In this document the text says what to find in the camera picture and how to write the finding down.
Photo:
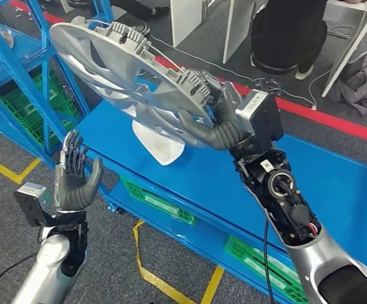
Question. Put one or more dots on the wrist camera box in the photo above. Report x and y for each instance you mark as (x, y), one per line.
(31, 203)
(263, 119)

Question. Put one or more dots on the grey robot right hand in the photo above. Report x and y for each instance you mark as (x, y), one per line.
(227, 136)

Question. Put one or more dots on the grey bag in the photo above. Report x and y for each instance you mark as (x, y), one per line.
(357, 88)

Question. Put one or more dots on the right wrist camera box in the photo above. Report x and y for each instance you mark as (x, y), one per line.
(263, 119)

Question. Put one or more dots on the green plastic crate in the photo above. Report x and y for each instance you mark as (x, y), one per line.
(234, 251)
(28, 117)
(133, 191)

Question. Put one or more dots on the blue metal shelf rack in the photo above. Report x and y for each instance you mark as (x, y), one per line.
(313, 180)
(45, 84)

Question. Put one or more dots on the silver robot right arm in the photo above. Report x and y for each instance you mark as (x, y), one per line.
(316, 251)

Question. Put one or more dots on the person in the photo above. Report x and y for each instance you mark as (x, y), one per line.
(133, 8)
(285, 29)

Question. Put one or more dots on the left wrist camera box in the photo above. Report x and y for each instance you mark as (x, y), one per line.
(31, 203)

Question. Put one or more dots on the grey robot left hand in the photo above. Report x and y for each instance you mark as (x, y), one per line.
(71, 191)

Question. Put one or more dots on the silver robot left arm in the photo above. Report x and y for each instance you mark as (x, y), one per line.
(51, 260)

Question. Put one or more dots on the white plastic cover part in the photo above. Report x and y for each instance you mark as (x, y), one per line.
(161, 147)

